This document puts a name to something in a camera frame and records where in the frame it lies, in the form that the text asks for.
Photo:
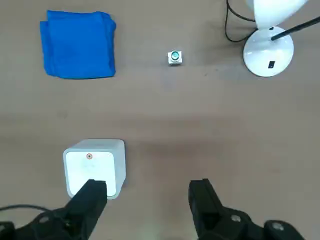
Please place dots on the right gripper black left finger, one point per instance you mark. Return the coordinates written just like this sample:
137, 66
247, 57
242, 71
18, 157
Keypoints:
82, 212

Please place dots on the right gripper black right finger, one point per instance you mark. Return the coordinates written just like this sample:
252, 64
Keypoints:
207, 212

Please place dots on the white desk lamp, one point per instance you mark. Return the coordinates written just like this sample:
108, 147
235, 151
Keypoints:
262, 55

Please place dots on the white cube appliance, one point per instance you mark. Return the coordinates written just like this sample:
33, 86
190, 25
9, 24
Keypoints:
95, 167

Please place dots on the blue folded cloth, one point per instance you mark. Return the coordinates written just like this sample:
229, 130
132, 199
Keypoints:
77, 45

